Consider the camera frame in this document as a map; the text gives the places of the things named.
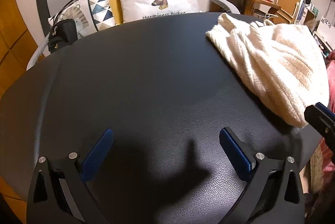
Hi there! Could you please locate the black handbag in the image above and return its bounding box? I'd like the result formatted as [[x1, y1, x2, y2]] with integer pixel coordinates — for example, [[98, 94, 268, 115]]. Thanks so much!
[[48, 0, 109, 55]]

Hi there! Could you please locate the black rolled mat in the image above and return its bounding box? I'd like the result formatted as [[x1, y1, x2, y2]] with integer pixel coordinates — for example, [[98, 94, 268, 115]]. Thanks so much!
[[35, 0, 53, 23]]

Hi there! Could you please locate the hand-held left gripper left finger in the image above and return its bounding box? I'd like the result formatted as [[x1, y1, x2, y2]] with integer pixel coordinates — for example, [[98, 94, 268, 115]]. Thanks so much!
[[27, 128, 114, 224]]

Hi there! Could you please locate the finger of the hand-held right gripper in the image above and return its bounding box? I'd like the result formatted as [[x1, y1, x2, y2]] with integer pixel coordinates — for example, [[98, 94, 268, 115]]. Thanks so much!
[[304, 102, 335, 146]]

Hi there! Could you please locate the wooden folding chair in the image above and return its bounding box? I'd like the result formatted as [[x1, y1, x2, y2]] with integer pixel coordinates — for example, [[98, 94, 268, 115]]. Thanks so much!
[[273, 0, 301, 24]]

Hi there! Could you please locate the cream knitted sweater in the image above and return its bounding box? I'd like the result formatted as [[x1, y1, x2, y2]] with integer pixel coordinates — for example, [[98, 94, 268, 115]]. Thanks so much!
[[205, 14, 330, 127]]

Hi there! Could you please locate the person's pink clothing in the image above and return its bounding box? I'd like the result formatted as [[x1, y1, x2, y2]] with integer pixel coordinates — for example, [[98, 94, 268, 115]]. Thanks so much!
[[321, 48, 335, 188]]

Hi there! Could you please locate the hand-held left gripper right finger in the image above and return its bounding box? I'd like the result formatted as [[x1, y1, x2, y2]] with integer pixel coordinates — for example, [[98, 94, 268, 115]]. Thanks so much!
[[219, 128, 305, 224]]

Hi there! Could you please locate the triangle and animal print pillow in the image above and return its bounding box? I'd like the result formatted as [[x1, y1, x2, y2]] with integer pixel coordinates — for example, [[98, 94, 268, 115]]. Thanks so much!
[[48, 0, 116, 40]]

